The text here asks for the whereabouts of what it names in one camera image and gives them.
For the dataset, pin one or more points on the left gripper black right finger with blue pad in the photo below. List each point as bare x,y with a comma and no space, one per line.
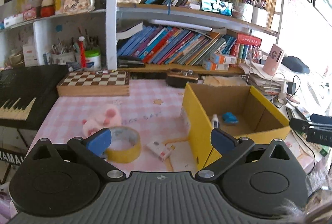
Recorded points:
232,151

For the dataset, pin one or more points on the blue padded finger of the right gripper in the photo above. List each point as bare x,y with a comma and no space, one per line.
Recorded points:
299,125

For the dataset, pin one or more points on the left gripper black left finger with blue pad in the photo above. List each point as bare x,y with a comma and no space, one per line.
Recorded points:
89,151

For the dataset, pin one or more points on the yellow tape roll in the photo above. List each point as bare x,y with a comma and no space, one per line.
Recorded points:
125,145

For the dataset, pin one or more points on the blue object in box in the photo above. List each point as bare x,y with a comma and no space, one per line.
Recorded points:
229,118

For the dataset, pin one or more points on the small white glue bottle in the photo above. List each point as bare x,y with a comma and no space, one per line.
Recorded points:
215,122

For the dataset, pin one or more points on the pink plush pig toy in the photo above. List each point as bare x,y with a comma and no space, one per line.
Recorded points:
107,116

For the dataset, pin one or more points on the yellow cardboard box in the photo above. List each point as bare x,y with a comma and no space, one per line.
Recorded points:
240,111

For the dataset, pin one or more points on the black power adapter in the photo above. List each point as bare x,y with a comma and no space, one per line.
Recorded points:
291,88

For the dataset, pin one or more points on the dark blue cap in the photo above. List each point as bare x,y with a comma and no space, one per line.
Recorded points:
295,64

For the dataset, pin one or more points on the wooden chess board box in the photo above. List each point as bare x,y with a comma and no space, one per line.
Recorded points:
95,83

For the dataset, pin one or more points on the small white red carton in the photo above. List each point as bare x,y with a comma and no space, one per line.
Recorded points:
161,149

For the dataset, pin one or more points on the pink checkered table mat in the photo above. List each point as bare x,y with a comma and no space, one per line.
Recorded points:
153,109

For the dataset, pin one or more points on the white jar green lid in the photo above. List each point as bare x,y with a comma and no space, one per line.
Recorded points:
92,60

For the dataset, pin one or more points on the black Yamaha keyboard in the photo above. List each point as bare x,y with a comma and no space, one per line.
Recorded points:
28,94

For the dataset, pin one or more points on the brown wooden box with knobs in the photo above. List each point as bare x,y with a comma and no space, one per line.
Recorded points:
178,78

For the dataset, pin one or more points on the orange white medicine box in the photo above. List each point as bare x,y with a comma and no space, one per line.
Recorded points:
223,59

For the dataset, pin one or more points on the white pen holder cup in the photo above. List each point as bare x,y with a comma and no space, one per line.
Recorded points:
63,59

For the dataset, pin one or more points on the smartphone with lit screen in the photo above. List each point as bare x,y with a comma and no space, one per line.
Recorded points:
220,7

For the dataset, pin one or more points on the red white doll figure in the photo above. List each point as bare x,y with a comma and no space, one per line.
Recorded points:
47,8

